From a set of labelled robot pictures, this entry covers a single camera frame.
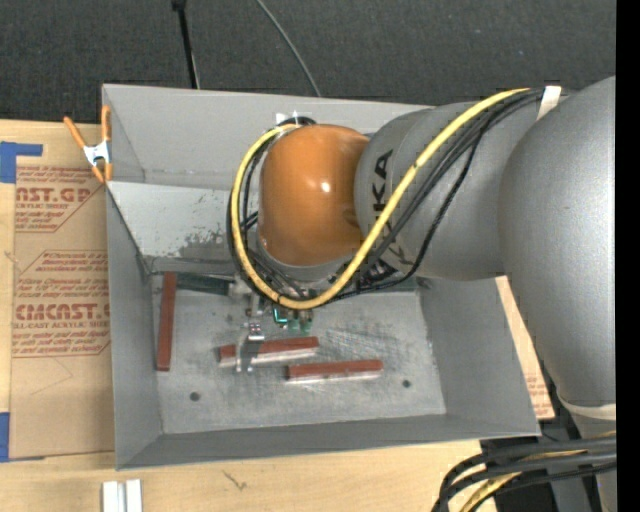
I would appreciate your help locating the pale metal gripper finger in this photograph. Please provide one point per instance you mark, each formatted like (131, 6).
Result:
(251, 350)
(239, 357)

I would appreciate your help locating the red-brown flat block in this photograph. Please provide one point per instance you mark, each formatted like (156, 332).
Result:
(166, 325)
(335, 370)
(287, 346)

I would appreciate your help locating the grey metal bin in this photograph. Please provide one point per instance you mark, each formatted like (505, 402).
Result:
(310, 405)

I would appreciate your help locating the dark green flat block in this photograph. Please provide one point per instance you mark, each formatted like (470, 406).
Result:
(200, 284)

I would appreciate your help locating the brown cardboard board red print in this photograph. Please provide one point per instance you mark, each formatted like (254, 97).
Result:
(60, 390)

